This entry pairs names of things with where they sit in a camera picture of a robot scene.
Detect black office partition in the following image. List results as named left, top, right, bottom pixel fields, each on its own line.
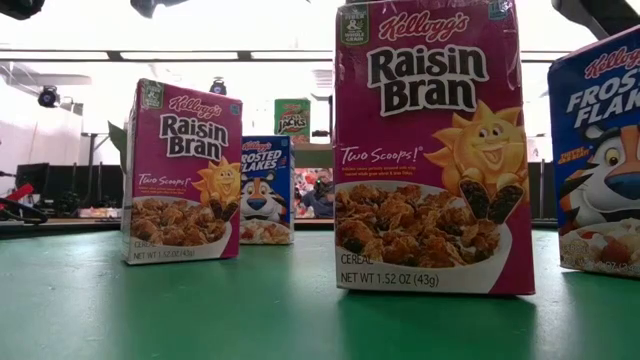
left=14, top=162, right=125, bottom=217

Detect wooden shelf with black frame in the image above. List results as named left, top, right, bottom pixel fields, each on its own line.
left=293, top=142, right=335, bottom=170

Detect green table mat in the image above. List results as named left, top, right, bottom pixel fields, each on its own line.
left=0, top=228, right=640, bottom=360

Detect green plant in white pot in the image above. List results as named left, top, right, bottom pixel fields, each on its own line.
left=107, top=119, right=129, bottom=171

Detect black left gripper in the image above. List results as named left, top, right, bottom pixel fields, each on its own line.
left=129, top=0, right=190, bottom=20

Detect person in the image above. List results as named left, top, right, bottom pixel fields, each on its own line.
left=299, top=168, right=335, bottom=220

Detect Raisin Bran cereal box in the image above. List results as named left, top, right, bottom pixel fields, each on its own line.
left=333, top=0, right=536, bottom=296
left=121, top=78, right=244, bottom=266

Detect Apple Jacks cereal box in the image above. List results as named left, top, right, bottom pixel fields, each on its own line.
left=273, top=97, right=312, bottom=145

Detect Frosted Flakes cereal box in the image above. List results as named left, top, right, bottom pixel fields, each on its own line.
left=239, top=134, right=296, bottom=246
left=546, top=24, right=640, bottom=279

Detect black cable loop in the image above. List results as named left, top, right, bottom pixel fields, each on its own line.
left=0, top=197, right=50, bottom=225

